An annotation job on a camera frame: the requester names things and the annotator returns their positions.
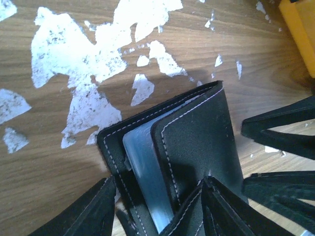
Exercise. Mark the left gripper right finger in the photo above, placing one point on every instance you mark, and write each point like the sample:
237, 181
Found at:
225, 214

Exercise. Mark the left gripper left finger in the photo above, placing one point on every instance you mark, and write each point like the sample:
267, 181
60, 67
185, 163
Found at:
92, 214

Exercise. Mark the orange card bin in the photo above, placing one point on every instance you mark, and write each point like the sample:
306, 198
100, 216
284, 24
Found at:
299, 16

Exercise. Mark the black leather card holder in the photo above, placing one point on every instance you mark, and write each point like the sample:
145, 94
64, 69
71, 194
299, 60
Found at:
160, 157

